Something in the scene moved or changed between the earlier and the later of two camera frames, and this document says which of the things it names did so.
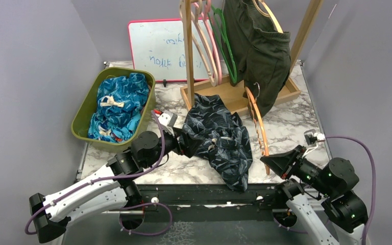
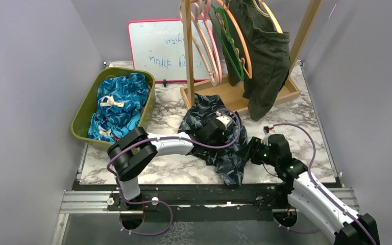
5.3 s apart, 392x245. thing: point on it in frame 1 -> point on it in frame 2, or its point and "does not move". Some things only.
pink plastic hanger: x=203 y=15 does not move
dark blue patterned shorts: x=220 y=138 does not move
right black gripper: x=283 y=163 -> x=251 y=151
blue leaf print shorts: x=120 y=100 does not move
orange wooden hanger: x=260 y=125 -> x=250 y=73
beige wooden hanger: x=270 y=15 does not move
